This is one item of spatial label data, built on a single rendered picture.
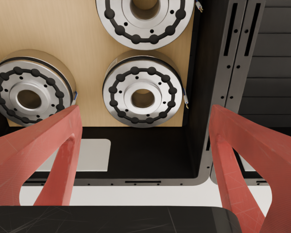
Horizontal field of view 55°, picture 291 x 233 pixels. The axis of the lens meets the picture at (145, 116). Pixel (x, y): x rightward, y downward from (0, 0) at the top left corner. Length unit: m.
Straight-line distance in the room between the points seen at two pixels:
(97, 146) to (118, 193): 0.37
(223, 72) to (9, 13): 0.25
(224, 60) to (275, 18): 0.13
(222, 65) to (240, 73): 0.02
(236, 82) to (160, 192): 0.51
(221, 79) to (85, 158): 0.21
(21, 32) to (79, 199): 0.51
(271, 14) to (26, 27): 0.29
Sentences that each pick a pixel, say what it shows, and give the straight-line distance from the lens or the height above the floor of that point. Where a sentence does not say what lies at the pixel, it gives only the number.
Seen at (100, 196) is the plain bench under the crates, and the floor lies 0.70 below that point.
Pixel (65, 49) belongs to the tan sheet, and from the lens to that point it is 0.37.
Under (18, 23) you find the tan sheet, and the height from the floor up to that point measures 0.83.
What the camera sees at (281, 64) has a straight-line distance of 0.41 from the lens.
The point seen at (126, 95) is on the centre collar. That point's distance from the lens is 0.35.
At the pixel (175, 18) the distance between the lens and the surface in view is 0.31.
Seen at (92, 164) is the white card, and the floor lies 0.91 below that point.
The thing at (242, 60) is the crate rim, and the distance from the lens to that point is 0.27.
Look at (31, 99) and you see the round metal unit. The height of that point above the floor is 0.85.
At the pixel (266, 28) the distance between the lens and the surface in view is 0.38.
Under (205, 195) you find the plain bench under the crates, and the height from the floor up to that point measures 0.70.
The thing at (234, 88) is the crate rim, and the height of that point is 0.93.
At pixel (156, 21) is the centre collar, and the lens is 0.31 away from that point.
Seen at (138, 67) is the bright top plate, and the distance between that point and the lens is 0.33.
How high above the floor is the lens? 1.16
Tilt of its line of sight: 53 degrees down
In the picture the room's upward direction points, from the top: 179 degrees clockwise
